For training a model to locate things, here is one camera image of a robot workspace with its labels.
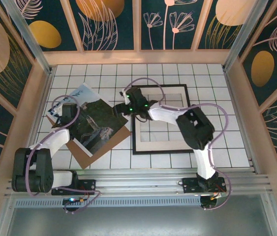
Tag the landscape photo print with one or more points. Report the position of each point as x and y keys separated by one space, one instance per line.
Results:
x=99 y=123

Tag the white mat board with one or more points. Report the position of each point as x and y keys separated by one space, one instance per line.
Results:
x=163 y=145

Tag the black picture frame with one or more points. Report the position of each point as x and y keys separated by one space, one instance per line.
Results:
x=163 y=152

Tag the brown backing board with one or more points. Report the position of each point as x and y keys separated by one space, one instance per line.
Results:
x=96 y=159

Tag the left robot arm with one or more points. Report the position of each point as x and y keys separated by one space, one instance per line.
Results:
x=40 y=172

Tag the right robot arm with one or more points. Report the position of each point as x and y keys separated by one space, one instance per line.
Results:
x=194 y=127

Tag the small electronics board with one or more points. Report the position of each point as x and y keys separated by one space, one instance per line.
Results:
x=208 y=201
x=73 y=200

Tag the grey metal sheet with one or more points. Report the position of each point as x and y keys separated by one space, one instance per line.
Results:
x=140 y=221

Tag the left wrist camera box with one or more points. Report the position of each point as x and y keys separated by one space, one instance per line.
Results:
x=69 y=111

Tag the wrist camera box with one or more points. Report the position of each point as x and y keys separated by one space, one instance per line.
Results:
x=69 y=111
x=134 y=94

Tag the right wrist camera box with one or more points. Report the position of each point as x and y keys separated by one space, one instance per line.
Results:
x=134 y=94

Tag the aluminium side rail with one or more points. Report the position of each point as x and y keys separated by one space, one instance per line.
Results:
x=229 y=81
x=46 y=86

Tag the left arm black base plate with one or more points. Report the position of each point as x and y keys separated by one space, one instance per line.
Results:
x=86 y=186

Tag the aluminium mounting rail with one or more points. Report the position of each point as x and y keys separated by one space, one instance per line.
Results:
x=140 y=182

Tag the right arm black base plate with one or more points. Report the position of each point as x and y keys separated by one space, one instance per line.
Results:
x=190 y=185

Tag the aluminium corner post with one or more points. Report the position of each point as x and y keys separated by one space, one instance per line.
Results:
x=29 y=37
x=244 y=32

